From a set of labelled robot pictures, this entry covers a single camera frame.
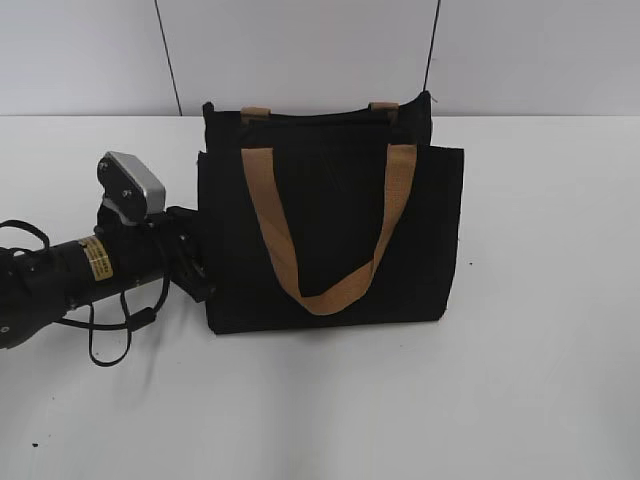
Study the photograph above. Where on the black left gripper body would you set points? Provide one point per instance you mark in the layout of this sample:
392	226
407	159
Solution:
134	254

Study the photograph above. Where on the black tote bag tan handles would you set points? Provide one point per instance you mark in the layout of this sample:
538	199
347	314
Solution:
327	220

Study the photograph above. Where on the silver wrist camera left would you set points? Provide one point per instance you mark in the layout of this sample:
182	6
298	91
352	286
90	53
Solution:
131	190

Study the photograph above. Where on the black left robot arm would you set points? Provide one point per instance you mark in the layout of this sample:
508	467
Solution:
40	287

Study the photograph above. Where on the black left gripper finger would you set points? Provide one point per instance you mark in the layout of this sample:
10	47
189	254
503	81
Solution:
188	273
182	221

